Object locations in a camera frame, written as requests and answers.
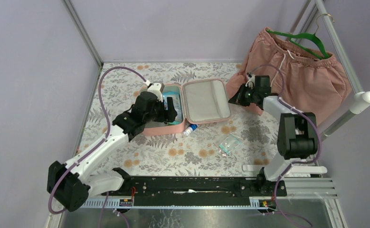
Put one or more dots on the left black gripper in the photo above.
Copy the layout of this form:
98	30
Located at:
163	111

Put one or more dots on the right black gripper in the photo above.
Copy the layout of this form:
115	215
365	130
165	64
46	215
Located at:
237	99

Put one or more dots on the blue white pouch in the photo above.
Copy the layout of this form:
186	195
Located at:
176	104

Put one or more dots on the pink medicine kit case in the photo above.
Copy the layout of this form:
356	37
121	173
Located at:
201	102

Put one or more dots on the white bottle blue label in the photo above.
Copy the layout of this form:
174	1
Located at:
191	128

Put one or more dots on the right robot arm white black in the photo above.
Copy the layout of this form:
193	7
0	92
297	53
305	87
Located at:
296	139

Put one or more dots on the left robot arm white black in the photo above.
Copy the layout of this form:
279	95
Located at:
71	183

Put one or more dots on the clear teal zip bag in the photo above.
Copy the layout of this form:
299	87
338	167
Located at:
227	144

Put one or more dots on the pink shorts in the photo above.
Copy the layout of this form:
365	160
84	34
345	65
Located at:
302	79

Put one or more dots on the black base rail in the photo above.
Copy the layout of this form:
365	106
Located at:
196	191

